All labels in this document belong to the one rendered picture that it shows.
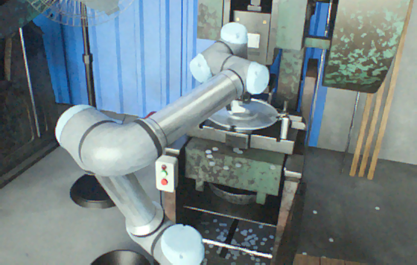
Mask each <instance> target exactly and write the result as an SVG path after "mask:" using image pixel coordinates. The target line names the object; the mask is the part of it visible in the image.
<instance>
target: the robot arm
mask: <svg viewBox="0 0 417 265"><path fill-rule="evenodd" d="M220 35H221V38H220V39H219V40H218V41H216V43H214V44H213V45H211V46H210V47H209V48H207V49H206V50H204V52H202V53H201V54H198V56H197V57H195V58H194V59H193V60H192V61H191V62H190V69H191V73H192V74H193V76H194V77H195V78H196V79H197V80H198V81H200V82H201V85H200V86H198V87H197V88H195V89H193V90H191V91H190V92H188V93H187V94H185V95H183V96H182V97H180V98H179V99H177V100H175V101H174V102H173V103H170V104H169V105H167V106H166V107H164V108H163V109H161V110H159V111H158V112H156V113H154V114H153V115H151V116H150V117H148V118H146V119H145V120H144V119H142V118H137V119H135V120H134V121H132V122H130V123H128V124H119V123H118V122H116V121H114V120H112V119H111V118H110V117H108V116H106V115H105V114H103V113H102V112H100V111H99V110H98V109H96V108H94V107H91V106H88V105H77V106H73V107H72V108H70V109H69V110H67V111H66V112H65V113H64V114H63V115H62V116H61V117H60V119H59V120H58V124H57V128H56V135H57V139H58V142H59V143H60V146H61V147H63V148H64V149H67V151H69V152H70V155H71V156H73V158H74V159H75V161H76V162H77V163H78V164H79V165H80V166H81V168H82V169H83V171H84V172H86V173H87V174H90V175H95V177H96V178H97V179H98V181H99V182H100V183H101V184H102V186H103V187H104V189H105V190H106V192H107V193H108V194H109V195H110V196H111V198H112V201H113V202H114V203H115V204H116V206H117V207H118V209H119V210H120V211H121V213H122V214H123V215H124V216H125V218H126V221H125V223H126V227H127V231H128V232H129V234H130V236H131V238H132V239H134V241H135V242H137V243H139V244H140V245H141V246H142V247H143V248H144V249H145V250H146V251H147V252H149V253H150V254H151V255H152V256H153V257H154V258H155V259H156V260H157V261H158V262H159V263H160V264H161V265H203V258H204V254H205V248H204V242H203V238H202V236H201V235H200V233H199V232H198V231H197V230H196V229H194V228H193V227H191V226H187V225H186V226H183V224H178V225H177V224H176V223H174V222H173V221H172V220H171V219H170V218H169V217H168V216H167V215H166V213H165V212H164V210H163V208H162V207H161V206H160V205H159V204H158V203H156V202H153V201H151V200H150V198H149V196H148V195H147V194H146V192H145V190H144V189H143V187H142V186H141V184H140V182H139V181H138V179H137V178H136V175H135V174H134V171H137V170H140V169H142V168H143V167H146V166H148V165H149V164H151V163H152V162H154V161H156V160H157V159H158V158H160V157H161V156H163V154H164V149H165V148H166V147H167V146H169V145H170V144H172V143H173V142H175V141H176V140H177V139H179V138H180V137H182V136H183V135H184V134H186V133H187V132H189V131H190V130H192V129H193V128H195V127H196V126H197V125H199V124H201V123H202V122H204V121H205V120H206V119H207V118H209V117H211V116H212V115H213V114H215V113H216V112H218V111H219V110H221V109H222V108H223V107H226V109H227V111H228V112H229V113H230V114H231V115H234V112H244V111H245V109H244V108H243V107H242V106H239V105H244V104H249V101H247V100H249V99H250V95H251V94H252V93H255V94H259V93H261V92H263V91H264V90H265V89H266V87H267V85H268V83H269V80H270V79H269V72H268V70H267V68H266V67H265V66H263V65H260V64H257V62H255V61H254V62H253V61H249V60H248V52H247V42H248V38H247V29H246V28H245V27H244V26H243V25H241V24H239V23H235V22H233V23H229V24H227V25H225V26H223V27H222V30H221V34H220Z"/></svg>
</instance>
